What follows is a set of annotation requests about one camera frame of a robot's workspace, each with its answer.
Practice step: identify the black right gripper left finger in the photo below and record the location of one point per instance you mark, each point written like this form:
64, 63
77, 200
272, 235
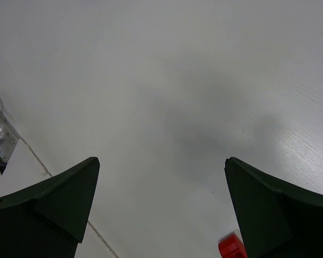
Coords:
49, 219

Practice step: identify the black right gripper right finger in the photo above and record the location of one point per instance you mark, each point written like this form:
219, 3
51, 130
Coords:
276, 218

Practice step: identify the red curved lego brick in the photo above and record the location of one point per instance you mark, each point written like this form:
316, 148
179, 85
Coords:
231, 246

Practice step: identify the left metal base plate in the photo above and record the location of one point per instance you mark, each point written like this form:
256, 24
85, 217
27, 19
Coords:
8, 140

